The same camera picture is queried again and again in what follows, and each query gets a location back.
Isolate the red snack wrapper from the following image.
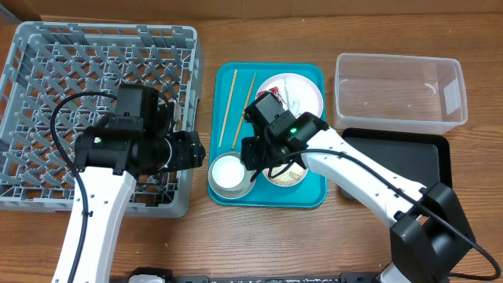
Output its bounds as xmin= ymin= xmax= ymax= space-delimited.
xmin=262 ymin=86 xmax=285 ymax=105

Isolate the teal serving tray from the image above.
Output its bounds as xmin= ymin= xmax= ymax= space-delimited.
xmin=208 ymin=62 xmax=328 ymax=208

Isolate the grey plastic dish rack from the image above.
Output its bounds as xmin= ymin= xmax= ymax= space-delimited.
xmin=1 ymin=22 xmax=204 ymax=212

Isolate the wooden chopstick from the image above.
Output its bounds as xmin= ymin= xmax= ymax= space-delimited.
xmin=218 ymin=69 xmax=237 ymax=148
xmin=231 ymin=73 xmax=256 ymax=150

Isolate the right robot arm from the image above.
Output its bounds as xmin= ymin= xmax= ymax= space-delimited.
xmin=240 ymin=93 xmax=475 ymax=282

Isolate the white paper cup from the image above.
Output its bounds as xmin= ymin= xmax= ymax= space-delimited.
xmin=211 ymin=155 xmax=244 ymax=190

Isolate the black waste tray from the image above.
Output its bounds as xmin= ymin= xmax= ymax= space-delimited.
xmin=342 ymin=128 xmax=453 ymax=187

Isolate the clear plastic bin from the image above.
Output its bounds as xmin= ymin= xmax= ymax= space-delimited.
xmin=334 ymin=53 xmax=468 ymax=135

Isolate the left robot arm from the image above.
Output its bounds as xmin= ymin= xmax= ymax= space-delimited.
xmin=50 ymin=84 xmax=206 ymax=282

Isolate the large white plate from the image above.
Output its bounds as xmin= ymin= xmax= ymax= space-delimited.
xmin=255 ymin=73 xmax=324 ymax=118

